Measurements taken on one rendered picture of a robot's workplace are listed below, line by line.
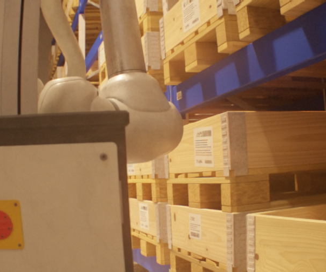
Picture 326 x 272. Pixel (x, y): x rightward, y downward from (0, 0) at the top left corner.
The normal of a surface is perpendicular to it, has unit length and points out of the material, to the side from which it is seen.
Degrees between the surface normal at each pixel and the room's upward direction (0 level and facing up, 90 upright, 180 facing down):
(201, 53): 90
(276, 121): 90
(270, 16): 90
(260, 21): 90
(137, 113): 65
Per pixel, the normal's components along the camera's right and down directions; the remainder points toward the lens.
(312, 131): 0.26, -0.07
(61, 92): -0.04, -0.44
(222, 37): -0.96, 0.04
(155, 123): 0.61, -0.18
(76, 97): 0.35, -0.36
